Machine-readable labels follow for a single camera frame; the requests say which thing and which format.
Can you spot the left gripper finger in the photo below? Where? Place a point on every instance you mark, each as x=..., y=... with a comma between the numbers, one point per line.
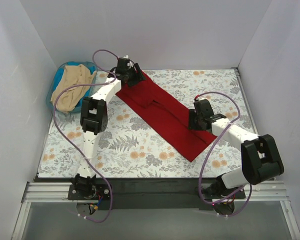
x=139, y=73
x=133, y=81

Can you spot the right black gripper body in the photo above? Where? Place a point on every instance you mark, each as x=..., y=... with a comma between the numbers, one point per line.
x=193, y=122

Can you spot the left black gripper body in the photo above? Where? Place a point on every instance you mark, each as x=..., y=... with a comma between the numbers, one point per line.
x=136, y=75

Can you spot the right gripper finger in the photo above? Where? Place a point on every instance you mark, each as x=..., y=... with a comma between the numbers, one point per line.
x=192, y=116
x=197, y=126

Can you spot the red t shirt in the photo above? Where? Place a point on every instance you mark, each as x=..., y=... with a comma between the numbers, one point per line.
x=167, y=116

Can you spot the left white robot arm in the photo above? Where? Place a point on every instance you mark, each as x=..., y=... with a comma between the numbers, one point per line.
x=94, y=121

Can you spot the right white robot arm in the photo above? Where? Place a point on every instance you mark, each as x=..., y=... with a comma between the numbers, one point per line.
x=260, y=157

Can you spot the blue t shirt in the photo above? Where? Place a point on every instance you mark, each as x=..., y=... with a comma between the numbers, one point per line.
x=58, y=77

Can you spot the beige t shirt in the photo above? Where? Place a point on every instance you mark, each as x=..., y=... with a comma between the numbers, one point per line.
x=70, y=87

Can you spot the blue plastic basket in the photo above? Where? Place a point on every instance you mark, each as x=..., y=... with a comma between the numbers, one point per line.
x=57, y=78

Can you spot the floral table mat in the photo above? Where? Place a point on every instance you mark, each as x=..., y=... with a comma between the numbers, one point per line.
x=130, y=148

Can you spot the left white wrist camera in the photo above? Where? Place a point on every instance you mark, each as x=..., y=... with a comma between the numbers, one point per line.
x=130, y=63

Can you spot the aluminium rail frame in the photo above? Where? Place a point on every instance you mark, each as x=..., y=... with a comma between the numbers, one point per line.
x=47, y=214

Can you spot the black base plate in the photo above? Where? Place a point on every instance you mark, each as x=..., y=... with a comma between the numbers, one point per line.
x=139, y=193

